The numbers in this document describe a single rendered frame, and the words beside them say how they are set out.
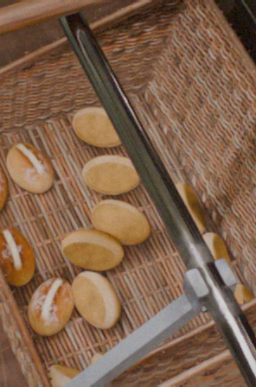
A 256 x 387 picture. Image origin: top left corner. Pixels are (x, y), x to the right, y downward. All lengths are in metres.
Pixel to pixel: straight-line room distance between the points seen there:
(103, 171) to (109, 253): 0.15
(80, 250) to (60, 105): 0.29
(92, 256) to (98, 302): 0.09
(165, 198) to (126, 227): 0.61
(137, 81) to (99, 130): 0.14
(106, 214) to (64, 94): 0.24
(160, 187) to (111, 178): 0.66
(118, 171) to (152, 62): 0.22
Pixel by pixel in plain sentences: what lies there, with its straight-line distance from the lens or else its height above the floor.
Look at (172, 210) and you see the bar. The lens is 1.12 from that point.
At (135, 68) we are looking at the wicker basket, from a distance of 1.89.
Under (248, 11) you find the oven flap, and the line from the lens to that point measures 1.60.
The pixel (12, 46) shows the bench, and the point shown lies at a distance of 2.02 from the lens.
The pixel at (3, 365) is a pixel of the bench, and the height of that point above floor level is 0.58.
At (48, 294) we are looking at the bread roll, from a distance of 1.66.
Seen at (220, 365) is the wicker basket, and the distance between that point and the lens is 1.48.
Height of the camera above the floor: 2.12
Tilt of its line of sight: 57 degrees down
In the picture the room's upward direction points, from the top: 6 degrees clockwise
